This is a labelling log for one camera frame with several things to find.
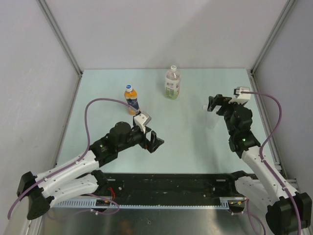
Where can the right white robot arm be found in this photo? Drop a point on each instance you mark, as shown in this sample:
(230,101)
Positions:
(286,209)

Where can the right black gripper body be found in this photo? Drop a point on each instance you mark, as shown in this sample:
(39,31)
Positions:
(228,109)

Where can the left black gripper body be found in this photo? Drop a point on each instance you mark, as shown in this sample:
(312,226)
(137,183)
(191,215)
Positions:
(137,136)

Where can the aluminium corner post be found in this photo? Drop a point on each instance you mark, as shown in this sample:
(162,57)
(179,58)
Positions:
(283,16)
(59,35)

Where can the right aluminium corner post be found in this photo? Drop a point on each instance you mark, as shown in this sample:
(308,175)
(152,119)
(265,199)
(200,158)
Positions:
(283,16)

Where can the left aluminium corner post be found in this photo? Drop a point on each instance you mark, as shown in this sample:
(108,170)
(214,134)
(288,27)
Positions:
(59,35)

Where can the white slotted cable duct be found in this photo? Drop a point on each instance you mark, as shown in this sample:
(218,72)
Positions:
(223,203)

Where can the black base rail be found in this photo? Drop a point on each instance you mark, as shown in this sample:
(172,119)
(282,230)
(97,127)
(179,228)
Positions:
(169,189)

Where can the green label tea bottle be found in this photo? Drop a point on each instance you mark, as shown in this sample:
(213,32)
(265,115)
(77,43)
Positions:
(172,82)

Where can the orange milk tea bottle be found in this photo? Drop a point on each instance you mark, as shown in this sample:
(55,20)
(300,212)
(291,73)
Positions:
(130,95)

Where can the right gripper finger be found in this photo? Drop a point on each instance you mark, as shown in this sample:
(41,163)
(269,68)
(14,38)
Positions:
(219,102)
(211,103)

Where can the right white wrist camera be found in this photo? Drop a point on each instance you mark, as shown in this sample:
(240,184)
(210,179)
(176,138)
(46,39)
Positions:
(242,96)

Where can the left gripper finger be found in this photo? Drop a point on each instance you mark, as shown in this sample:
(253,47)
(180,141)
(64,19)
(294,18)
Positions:
(159,143)
(153,140)

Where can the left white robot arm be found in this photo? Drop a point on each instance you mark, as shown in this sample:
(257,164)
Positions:
(82,175)

